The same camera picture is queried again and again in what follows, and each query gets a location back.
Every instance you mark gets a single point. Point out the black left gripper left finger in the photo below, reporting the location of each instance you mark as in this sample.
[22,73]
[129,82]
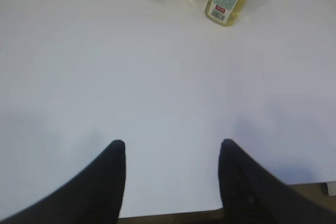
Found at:
[95,195]

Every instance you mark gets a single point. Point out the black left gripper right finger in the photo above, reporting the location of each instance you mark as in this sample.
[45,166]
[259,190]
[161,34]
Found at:
[250,194]

